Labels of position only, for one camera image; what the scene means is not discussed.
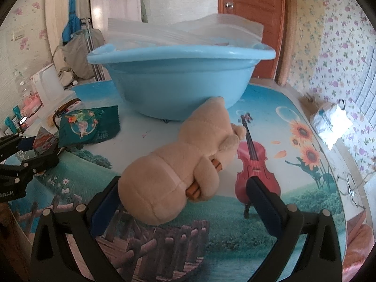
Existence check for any grey cloth bag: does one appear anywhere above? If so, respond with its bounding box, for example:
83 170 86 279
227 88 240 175
60 29 106 80

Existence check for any white plastic bin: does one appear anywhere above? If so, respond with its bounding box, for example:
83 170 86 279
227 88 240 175
31 63 65 106

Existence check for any white wooden panel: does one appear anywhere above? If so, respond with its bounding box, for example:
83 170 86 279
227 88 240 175
44 0 94 65
90 0 143 47

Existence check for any picture printed desktop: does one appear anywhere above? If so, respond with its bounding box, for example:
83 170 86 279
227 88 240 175
4 79 347 282

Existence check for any white cardboard box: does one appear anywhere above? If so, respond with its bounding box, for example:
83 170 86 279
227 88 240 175
44 100 81 124

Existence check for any green jacket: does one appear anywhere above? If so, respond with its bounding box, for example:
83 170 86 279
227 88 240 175
140 0 149 24

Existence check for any white plastic shopping bag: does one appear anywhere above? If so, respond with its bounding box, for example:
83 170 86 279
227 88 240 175
310 100 354 150

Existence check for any small colourful carton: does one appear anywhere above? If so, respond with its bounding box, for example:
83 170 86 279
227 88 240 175
32 126 59 155

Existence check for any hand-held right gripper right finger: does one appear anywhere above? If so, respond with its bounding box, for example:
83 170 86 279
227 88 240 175
246 176 344 282

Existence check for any pink blanket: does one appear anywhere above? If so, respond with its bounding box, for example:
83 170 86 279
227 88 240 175
342 223 375 282

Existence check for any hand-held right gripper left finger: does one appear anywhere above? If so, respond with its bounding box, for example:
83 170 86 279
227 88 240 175
29 176 124 282

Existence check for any light blue plastic basin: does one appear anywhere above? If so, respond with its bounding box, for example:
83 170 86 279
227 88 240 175
86 43 276 121

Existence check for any blue hanging bag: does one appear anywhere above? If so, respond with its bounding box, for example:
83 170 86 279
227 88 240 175
61 0 83 46

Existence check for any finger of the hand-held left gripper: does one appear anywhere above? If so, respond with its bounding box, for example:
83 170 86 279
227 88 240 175
0 135 37 161
0 149 60 177

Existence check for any wooden bed frame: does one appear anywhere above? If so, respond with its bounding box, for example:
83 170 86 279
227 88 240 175
345 211 368 232

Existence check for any frosted clear zip bag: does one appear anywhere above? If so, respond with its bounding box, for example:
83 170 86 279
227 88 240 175
107 14 264 49

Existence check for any brown wooden door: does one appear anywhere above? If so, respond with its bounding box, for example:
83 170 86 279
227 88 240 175
218 0 286 80

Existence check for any green printed packet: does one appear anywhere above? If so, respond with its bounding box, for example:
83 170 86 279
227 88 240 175
58 106 121 147

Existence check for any beige plush pig toy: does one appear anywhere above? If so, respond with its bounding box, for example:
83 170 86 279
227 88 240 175
117 96 247 226

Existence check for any metal trolley frame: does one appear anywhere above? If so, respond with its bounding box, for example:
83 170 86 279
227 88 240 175
79 18 106 81

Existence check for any black cable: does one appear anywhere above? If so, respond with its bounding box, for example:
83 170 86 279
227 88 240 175
336 167 376 209

